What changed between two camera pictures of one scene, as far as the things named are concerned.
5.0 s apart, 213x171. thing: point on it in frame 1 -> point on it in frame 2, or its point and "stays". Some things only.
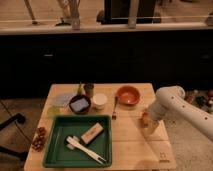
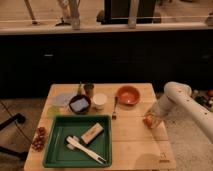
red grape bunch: (39, 141) stays
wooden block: (92, 133) stays
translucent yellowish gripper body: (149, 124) -> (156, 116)
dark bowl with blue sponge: (79, 104) stays
